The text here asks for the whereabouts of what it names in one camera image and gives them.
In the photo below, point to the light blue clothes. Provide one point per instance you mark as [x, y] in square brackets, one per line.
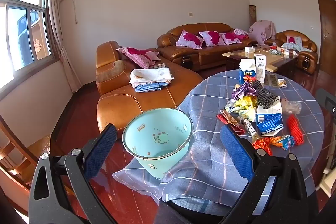
[295, 43]

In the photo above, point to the blue milk carton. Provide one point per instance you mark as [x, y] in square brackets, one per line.
[246, 74]

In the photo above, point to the beige curtain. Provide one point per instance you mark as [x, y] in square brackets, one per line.
[60, 37]

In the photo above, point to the clear patterned packet strip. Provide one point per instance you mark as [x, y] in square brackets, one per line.
[274, 81]
[266, 80]

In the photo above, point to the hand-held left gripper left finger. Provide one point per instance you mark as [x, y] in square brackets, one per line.
[101, 153]

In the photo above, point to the small white box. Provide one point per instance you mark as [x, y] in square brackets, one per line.
[249, 49]

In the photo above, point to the crumpled pink blanket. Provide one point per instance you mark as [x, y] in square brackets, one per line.
[241, 33]

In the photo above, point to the light green trash bin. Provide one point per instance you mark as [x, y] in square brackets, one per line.
[147, 140]

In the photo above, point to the red striped snack wrapper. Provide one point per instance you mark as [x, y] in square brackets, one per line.
[228, 119]

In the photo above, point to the checked cushion cloth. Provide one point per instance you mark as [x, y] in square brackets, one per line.
[158, 66]

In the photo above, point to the clear printed snack wrapper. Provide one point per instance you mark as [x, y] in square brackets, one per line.
[249, 128]

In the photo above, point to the brown leather chaise sofa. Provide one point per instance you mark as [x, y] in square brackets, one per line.
[126, 106]

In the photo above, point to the small white orange packet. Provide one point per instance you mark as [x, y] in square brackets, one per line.
[282, 83]

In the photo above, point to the red mesh net bag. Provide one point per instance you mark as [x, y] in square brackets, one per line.
[294, 129]

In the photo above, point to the small pink armchair pillow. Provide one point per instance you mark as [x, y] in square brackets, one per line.
[292, 39]

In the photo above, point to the brown leather three-seat sofa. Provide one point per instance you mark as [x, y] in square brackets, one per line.
[204, 53]

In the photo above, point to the clear plastic wrapper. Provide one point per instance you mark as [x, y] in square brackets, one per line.
[291, 107]

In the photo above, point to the wooden coffee table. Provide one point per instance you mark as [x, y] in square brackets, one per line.
[275, 60]

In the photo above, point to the brown leather armchair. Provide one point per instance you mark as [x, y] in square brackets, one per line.
[307, 56]

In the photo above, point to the crushed blue white carton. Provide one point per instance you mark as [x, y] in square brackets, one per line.
[267, 124]

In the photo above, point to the blue orange foil wrapper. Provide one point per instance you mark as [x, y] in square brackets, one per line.
[284, 141]

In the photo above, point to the wooden chair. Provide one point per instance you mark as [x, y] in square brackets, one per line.
[15, 161]

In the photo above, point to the folded blue cloth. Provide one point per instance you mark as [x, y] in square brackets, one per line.
[149, 87]

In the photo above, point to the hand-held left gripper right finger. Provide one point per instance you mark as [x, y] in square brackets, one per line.
[236, 153]

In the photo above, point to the purple foil wrapper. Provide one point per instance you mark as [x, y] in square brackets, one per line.
[242, 90]

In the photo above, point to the pink floral cloth cover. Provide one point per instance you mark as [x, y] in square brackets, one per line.
[260, 28]

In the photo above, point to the large pink floral pillow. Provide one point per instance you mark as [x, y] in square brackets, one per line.
[139, 54]

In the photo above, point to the yellow plastic wrapper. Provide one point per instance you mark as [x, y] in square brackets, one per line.
[244, 106]

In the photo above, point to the window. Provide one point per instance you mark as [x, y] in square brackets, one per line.
[23, 29]

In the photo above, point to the brown wooden door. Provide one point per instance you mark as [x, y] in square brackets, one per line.
[328, 29]

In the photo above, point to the white milk carton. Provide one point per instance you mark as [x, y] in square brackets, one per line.
[260, 69]

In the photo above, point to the white appliance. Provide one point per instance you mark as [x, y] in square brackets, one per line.
[329, 182]

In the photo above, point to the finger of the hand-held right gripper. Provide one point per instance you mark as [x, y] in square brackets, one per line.
[326, 99]

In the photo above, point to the white plastic bag on sofa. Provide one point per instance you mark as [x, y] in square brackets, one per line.
[149, 75]

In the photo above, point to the black mesh bag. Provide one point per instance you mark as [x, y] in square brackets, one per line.
[262, 95]

